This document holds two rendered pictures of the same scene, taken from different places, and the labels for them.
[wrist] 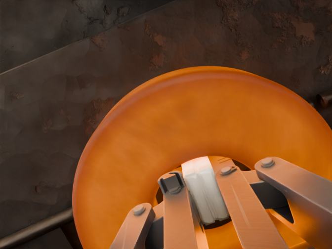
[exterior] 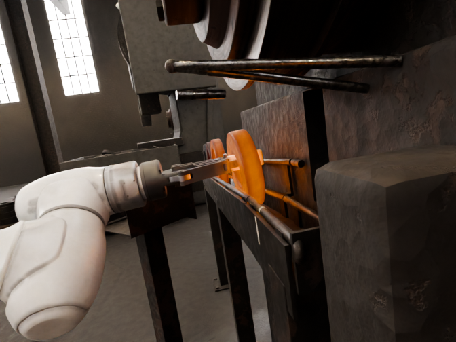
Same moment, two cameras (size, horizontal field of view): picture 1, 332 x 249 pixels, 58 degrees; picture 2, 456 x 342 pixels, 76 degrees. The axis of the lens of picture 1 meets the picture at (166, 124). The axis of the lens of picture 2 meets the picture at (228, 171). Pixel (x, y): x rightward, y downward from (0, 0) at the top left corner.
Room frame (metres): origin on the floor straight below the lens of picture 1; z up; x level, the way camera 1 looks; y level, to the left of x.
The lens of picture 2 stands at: (0.00, -0.56, 0.83)
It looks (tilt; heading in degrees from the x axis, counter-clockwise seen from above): 8 degrees down; 76
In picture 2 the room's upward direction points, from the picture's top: 8 degrees counter-clockwise
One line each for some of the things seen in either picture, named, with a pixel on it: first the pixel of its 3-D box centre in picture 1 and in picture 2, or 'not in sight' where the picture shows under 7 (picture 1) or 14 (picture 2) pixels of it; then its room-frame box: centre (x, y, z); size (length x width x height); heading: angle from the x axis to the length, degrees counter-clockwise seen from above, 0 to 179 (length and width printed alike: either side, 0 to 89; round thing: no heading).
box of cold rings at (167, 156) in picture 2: not in sight; (131, 184); (-0.27, 2.61, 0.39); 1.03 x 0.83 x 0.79; 179
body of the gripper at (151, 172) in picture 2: not in sight; (167, 177); (0.02, 0.00, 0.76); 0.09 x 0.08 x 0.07; 175
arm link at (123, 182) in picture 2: not in sight; (128, 186); (-0.06, 0.01, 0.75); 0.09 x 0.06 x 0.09; 85
